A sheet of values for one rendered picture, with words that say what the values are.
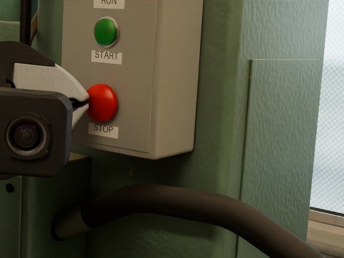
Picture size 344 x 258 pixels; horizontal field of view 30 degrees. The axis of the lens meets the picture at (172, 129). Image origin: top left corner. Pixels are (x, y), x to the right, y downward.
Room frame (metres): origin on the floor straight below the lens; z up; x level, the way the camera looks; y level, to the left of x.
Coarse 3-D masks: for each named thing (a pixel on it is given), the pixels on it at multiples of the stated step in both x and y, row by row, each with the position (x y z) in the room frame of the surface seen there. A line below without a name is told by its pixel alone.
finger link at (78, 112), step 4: (72, 104) 0.48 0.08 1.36; (76, 104) 0.48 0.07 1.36; (80, 104) 0.48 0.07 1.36; (84, 104) 0.48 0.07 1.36; (88, 104) 0.49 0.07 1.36; (76, 108) 0.47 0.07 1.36; (80, 108) 0.47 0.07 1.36; (84, 108) 0.48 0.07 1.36; (88, 108) 0.49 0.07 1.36; (76, 112) 0.47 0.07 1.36; (80, 112) 0.47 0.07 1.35; (84, 112) 0.49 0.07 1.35; (76, 116) 0.47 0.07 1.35; (80, 116) 0.47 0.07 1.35; (72, 120) 0.47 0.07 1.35; (76, 120) 0.47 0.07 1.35; (72, 124) 0.47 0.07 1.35; (72, 128) 0.48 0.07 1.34
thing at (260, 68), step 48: (48, 0) 0.62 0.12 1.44; (240, 0) 0.52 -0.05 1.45; (288, 0) 0.60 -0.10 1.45; (48, 48) 0.62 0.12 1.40; (240, 48) 0.52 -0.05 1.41; (288, 48) 0.61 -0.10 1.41; (240, 96) 0.53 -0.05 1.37; (288, 96) 0.61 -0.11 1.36; (240, 144) 0.53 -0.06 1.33; (288, 144) 0.62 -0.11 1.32; (96, 192) 0.58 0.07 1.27; (240, 192) 0.54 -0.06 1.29; (288, 192) 0.63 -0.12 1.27; (96, 240) 0.58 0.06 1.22; (144, 240) 0.55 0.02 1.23; (192, 240) 0.53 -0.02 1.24; (240, 240) 0.54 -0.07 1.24
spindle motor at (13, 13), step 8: (0, 0) 0.74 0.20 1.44; (8, 0) 0.74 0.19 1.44; (16, 0) 0.75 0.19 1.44; (32, 0) 0.76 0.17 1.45; (0, 8) 0.74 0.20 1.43; (8, 8) 0.74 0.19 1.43; (16, 8) 0.75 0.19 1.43; (32, 8) 0.76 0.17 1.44; (0, 16) 0.74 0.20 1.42; (8, 16) 0.74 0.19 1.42; (16, 16) 0.75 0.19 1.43; (32, 16) 0.76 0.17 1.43
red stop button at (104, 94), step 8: (96, 88) 0.50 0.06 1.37; (104, 88) 0.49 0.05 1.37; (96, 96) 0.49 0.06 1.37; (104, 96) 0.49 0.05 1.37; (112, 96) 0.49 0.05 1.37; (96, 104) 0.49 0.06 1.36; (104, 104) 0.49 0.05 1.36; (112, 104) 0.49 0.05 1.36; (88, 112) 0.50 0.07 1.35; (96, 112) 0.49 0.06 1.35; (104, 112) 0.49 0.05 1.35; (112, 112) 0.49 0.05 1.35; (96, 120) 0.50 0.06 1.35; (104, 120) 0.49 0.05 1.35
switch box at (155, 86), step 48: (144, 0) 0.49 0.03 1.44; (192, 0) 0.51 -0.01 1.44; (96, 48) 0.51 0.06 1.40; (144, 48) 0.48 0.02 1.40; (192, 48) 0.52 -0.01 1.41; (144, 96) 0.48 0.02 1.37; (192, 96) 0.52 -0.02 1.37; (96, 144) 0.51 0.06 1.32; (144, 144) 0.48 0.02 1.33; (192, 144) 0.53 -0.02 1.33
